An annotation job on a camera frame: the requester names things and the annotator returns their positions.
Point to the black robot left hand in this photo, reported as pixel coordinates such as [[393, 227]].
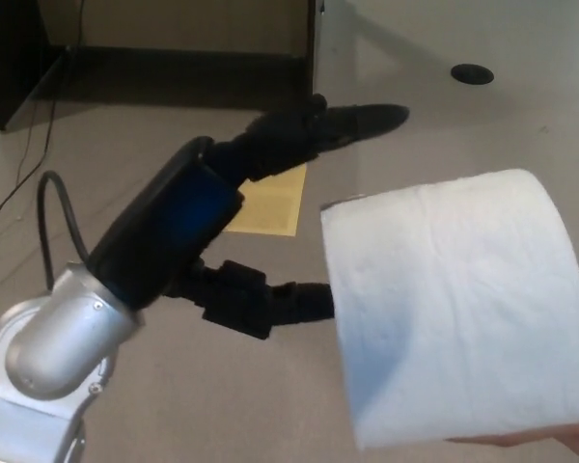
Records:
[[169, 212]]

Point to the yellow paper envelope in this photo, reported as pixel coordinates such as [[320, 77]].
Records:
[[275, 212]]

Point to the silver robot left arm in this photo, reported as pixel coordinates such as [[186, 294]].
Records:
[[43, 347]]

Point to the person's bare hand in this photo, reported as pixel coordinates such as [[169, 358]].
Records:
[[550, 441]]

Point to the black round floor grommet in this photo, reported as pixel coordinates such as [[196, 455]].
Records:
[[472, 74]]

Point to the white toilet paper roll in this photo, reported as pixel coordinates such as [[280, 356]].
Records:
[[453, 299]]

